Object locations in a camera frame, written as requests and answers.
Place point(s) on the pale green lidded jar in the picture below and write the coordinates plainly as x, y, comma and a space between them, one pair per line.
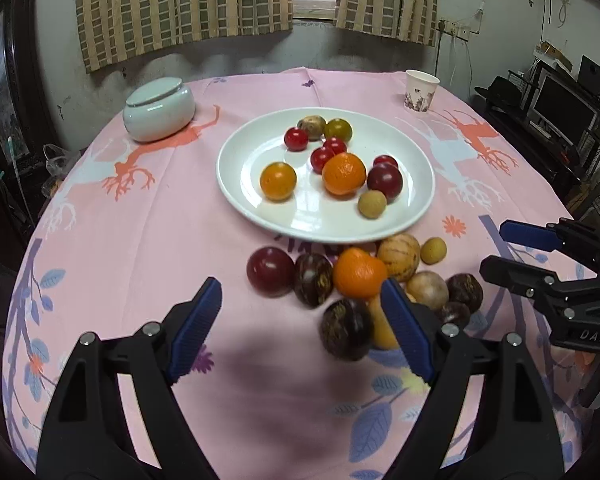
157, 110

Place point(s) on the yellow-green tomato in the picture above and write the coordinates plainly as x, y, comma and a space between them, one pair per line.
338, 130

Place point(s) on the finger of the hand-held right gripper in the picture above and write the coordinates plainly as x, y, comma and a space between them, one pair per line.
515, 275
527, 234

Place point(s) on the black hat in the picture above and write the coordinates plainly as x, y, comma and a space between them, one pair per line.
500, 90

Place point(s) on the dark brown water chestnut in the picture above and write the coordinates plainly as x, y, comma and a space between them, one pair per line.
465, 291
347, 329
313, 275
455, 314

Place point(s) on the red cherry tomato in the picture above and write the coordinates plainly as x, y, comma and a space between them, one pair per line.
385, 160
336, 144
321, 160
296, 138

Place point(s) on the tan longan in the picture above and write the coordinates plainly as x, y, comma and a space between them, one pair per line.
372, 204
434, 250

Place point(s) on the pink printed tablecloth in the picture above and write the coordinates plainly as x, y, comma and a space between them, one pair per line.
130, 260

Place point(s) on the tan round fruit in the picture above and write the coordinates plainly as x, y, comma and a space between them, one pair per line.
427, 290
312, 126

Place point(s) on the yellow-orange tomato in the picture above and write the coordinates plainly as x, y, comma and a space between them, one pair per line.
278, 181

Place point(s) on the white oval plate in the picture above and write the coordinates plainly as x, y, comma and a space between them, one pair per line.
260, 220

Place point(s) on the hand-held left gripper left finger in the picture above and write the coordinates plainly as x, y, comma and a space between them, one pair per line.
195, 327

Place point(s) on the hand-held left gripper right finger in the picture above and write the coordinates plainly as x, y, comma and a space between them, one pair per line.
405, 325

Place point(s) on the orange mandarin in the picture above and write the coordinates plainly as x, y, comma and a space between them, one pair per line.
344, 174
360, 272

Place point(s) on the white wall socket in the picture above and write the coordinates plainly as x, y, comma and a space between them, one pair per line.
454, 30

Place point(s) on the clear plastic bag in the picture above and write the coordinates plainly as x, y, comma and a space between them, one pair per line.
60, 165

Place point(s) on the computer monitor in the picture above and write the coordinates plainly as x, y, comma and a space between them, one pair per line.
562, 105

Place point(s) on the black speaker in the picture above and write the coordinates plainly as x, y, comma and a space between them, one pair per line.
592, 75

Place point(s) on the printed paper cup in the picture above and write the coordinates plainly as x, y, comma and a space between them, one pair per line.
421, 91

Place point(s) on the black equipment desk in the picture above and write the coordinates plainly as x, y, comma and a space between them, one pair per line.
545, 160

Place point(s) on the wide checked curtain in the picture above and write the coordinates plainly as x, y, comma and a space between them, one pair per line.
180, 5

